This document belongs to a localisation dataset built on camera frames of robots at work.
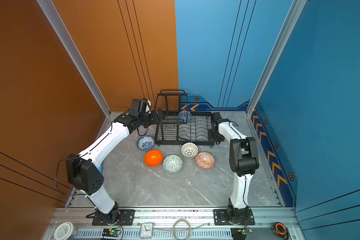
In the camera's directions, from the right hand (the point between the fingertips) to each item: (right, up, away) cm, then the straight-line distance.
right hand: (212, 139), depth 99 cm
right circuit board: (+10, -40, -30) cm, 51 cm away
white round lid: (-72, -37, -34) cm, 88 cm away
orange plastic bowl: (-37, -11, -10) cm, 40 cm away
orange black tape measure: (+25, -39, -32) cm, 56 cm away
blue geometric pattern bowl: (-19, +16, +13) cm, 28 cm away
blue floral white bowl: (-45, -3, 0) cm, 45 cm away
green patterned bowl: (-26, -15, -8) cm, 31 cm away
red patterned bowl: (-6, -13, -8) cm, 16 cm away
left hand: (-31, +15, -15) cm, 38 cm away
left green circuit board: (-54, -42, -29) cm, 74 cm away
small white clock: (-36, -39, -31) cm, 62 cm away
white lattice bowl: (-15, -7, -3) cm, 17 cm away
